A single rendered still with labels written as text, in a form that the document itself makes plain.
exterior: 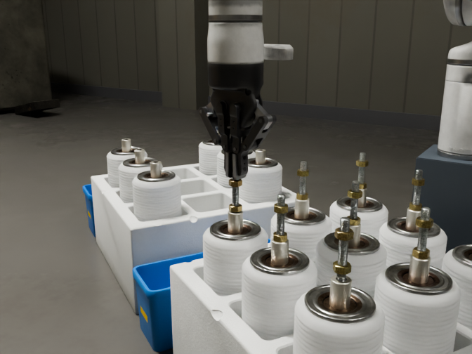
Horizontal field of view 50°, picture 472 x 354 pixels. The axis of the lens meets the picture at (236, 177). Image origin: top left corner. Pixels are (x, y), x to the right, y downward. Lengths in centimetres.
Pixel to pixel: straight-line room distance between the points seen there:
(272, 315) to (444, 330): 19
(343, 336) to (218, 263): 25
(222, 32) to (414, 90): 238
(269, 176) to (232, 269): 40
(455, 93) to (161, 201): 58
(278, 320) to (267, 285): 5
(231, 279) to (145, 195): 33
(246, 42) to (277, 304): 33
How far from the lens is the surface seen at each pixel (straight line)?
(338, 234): 53
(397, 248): 77
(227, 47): 66
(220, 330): 68
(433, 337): 64
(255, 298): 64
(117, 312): 106
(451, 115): 103
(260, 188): 108
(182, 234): 100
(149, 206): 100
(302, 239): 77
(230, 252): 71
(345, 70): 310
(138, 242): 98
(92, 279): 120
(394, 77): 301
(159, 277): 98
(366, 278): 70
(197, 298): 73
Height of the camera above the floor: 54
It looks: 16 degrees down
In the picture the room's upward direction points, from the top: straight up
